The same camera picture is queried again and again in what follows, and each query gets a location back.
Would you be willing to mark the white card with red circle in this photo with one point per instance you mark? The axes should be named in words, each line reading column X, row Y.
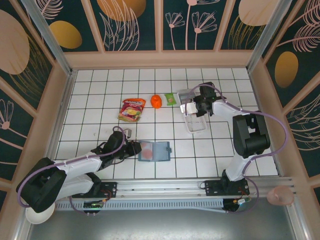
column 147, row 154

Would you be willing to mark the controller board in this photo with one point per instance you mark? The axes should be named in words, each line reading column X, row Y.
column 233, row 206
column 92, row 205

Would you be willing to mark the green snack packet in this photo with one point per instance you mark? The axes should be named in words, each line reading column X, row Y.
column 170, row 99

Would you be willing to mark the teal card holder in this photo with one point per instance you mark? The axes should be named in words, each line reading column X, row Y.
column 161, row 151

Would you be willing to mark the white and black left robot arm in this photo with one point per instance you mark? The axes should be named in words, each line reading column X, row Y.
column 80, row 163

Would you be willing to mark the aluminium corner post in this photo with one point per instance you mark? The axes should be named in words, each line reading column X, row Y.
column 48, row 37
column 266, row 37

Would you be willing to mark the pink plastic cup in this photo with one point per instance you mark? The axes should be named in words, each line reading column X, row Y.
column 280, row 196

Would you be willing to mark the red and yellow snack pouch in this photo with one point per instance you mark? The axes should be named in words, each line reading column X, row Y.
column 131, row 110

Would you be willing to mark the orange toy fruit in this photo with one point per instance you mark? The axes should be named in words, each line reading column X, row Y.
column 156, row 101

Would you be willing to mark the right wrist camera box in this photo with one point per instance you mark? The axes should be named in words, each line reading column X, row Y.
column 191, row 108

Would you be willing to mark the aluminium side rail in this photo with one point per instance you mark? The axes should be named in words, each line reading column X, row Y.
column 65, row 100

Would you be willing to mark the aluminium mounting rail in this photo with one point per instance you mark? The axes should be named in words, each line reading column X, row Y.
column 162, row 187

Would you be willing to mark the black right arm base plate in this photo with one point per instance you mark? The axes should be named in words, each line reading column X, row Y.
column 212, row 187

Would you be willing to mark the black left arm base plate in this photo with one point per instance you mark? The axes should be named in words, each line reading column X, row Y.
column 110, row 188

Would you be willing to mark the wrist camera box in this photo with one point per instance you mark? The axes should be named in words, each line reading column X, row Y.
column 128, row 133
column 191, row 108

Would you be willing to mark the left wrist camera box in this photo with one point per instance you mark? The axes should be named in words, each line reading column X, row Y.
column 128, row 133

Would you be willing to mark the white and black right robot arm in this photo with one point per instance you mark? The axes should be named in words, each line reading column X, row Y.
column 250, row 135

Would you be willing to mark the light grey credit card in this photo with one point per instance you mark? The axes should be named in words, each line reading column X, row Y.
column 184, row 94

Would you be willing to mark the left controller board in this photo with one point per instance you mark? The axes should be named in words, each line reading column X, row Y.
column 92, row 205

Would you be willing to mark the white bowl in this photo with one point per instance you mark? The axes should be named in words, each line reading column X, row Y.
column 37, row 217

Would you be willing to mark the white plastic tray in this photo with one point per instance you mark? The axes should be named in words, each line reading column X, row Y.
column 197, row 125

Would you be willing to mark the right controller board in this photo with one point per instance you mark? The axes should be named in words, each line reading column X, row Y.
column 233, row 206

